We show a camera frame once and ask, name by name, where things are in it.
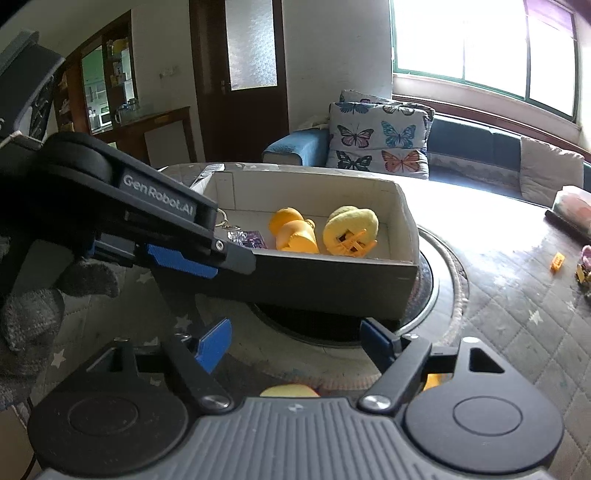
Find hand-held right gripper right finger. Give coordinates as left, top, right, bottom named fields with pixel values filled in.
left=359, top=318, right=509, bottom=414

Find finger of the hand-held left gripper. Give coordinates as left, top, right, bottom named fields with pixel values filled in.
left=90, top=154, right=257, bottom=280

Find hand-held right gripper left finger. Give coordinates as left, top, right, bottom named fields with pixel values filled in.
left=85, top=318, right=234, bottom=412

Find keychain with purple charm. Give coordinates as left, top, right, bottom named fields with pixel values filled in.
left=215, top=209, right=267, bottom=250

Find cardboard box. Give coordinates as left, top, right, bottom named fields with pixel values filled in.
left=191, top=168, right=421, bottom=320

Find person's left hand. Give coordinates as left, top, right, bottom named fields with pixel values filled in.
left=0, top=235, right=122, bottom=409

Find wooden sideboard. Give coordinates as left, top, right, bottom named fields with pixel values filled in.
left=92, top=106, right=197, bottom=168

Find yellow round toy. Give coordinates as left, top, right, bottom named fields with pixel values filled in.
left=260, top=383, right=320, bottom=398

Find wooden shelf cabinet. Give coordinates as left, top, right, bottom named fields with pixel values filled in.
left=53, top=9, right=136, bottom=136

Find orange toy duck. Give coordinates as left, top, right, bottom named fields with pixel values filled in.
left=269, top=208, right=320, bottom=254

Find yellow plush toy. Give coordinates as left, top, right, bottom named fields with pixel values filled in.
left=322, top=205, right=379, bottom=256

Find dark wooden door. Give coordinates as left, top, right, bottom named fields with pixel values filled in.
left=189, top=0, right=296, bottom=163

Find blue sofa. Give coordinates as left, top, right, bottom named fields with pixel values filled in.
left=262, top=113, right=591, bottom=204

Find butterfly print cushion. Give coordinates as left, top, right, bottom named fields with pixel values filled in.
left=339, top=90, right=435, bottom=134
left=325, top=102, right=430, bottom=181

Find small pink yellow toy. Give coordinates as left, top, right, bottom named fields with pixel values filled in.
left=575, top=244, right=591, bottom=289

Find pink plastic bag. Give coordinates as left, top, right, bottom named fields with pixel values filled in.
left=545, top=185, right=591, bottom=241

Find beige cushion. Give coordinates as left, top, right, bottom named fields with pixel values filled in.
left=519, top=136, right=586, bottom=207

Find green framed window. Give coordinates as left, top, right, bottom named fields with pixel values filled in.
left=390, top=0, right=580, bottom=123

